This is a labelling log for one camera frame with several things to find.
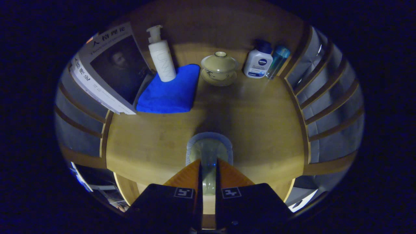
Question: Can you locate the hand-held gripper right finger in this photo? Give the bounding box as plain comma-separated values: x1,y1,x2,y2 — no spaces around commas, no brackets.
216,158,293,232

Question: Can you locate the wooden cabinet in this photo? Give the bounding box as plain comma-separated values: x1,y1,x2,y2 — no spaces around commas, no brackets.
55,0,364,215

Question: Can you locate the white lotion bottle blue cap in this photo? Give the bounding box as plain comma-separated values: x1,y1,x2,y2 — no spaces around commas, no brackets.
243,40,273,79

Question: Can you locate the wooden countertop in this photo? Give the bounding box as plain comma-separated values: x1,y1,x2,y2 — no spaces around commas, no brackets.
106,42,307,215

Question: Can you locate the pale cream scrub brush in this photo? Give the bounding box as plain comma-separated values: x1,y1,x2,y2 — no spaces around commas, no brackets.
185,132,234,195

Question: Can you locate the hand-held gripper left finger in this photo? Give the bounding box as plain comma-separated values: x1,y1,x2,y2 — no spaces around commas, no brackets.
125,158,203,233

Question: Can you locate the white book dark cover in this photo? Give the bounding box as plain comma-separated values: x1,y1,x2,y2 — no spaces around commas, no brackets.
70,22,153,115

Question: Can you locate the beige lidded teacup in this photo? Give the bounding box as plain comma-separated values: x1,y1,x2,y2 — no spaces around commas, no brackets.
200,51,239,87

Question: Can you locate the teal slim bottle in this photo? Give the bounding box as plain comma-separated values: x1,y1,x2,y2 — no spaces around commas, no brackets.
265,45,291,80

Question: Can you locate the white pump bottle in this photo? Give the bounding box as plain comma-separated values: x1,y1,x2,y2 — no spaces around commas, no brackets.
146,25,177,82

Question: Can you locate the blue folded cloth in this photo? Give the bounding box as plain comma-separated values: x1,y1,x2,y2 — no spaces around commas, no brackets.
136,64,201,114

